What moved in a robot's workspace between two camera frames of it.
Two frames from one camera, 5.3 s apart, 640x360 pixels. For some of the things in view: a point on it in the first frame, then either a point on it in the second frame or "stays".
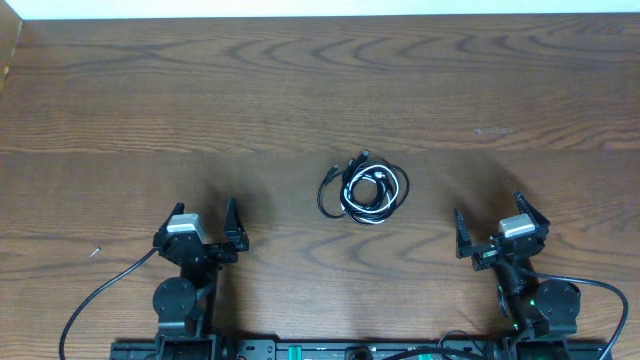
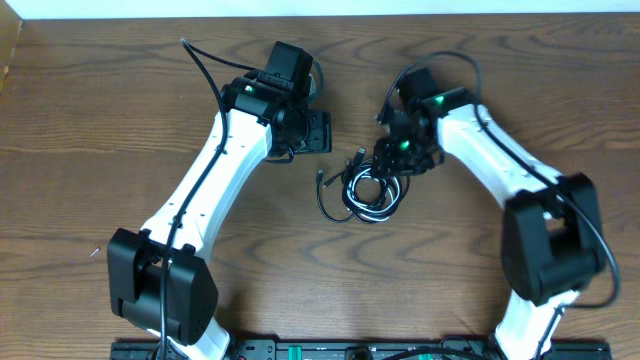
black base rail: (223, 349) stays
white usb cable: (382, 208) stays
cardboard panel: (10, 30) stays
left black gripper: (235, 235) -> (321, 138)
